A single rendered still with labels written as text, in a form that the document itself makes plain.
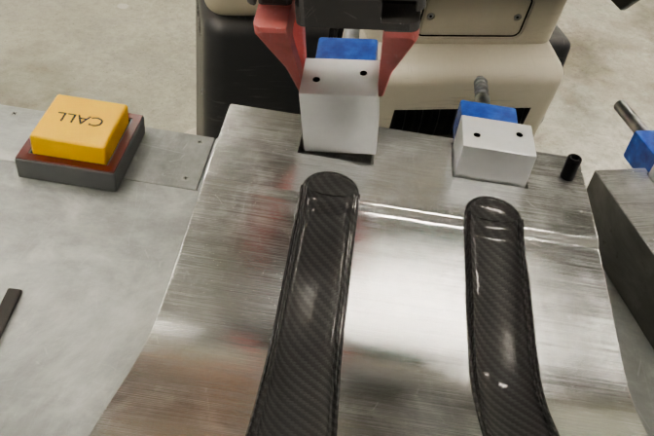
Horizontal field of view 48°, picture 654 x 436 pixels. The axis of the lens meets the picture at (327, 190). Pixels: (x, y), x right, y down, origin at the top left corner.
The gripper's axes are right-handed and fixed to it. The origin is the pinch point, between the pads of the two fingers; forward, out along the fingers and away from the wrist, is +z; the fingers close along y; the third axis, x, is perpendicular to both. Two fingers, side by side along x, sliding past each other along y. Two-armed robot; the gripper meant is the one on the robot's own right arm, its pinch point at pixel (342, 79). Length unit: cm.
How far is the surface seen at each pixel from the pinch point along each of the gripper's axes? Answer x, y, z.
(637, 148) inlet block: 7.5, 23.8, 12.2
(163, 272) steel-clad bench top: -8.8, -12.2, 11.4
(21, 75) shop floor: 111, -101, 97
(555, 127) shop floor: 124, 49, 119
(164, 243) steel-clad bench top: -6.1, -12.9, 11.6
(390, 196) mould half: -6.0, 3.7, 4.7
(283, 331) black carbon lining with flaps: -17.5, -1.6, 3.4
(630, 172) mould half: 4.6, 22.7, 12.2
